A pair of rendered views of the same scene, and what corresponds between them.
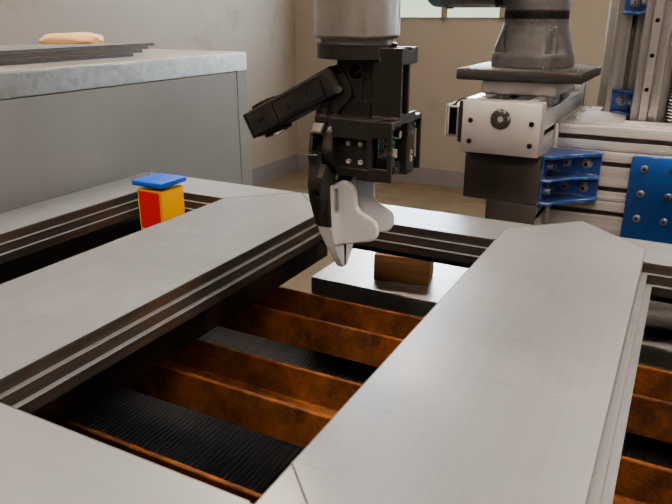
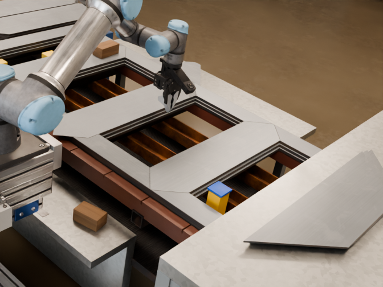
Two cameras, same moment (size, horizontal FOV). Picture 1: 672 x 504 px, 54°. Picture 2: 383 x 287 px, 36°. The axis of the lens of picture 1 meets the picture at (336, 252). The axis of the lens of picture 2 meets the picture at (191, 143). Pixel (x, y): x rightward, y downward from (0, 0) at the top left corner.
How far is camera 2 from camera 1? 275 cm
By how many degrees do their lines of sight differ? 128
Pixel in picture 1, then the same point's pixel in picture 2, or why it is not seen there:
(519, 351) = (135, 102)
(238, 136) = not seen: outside the picture
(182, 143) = not seen: hidden behind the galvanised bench
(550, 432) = (146, 90)
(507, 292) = (121, 114)
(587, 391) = (132, 93)
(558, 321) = (118, 105)
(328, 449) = (183, 97)
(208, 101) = not seen: hidden behind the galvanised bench
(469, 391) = (153, 98)
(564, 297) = (108, 109)
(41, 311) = (241, 139)
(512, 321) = (129, 107)
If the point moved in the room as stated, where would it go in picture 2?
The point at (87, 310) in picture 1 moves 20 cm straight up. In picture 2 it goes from (229, 136) to (240, 91)
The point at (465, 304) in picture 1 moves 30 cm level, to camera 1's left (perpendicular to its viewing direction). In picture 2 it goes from (135, 114) to (208, 132)
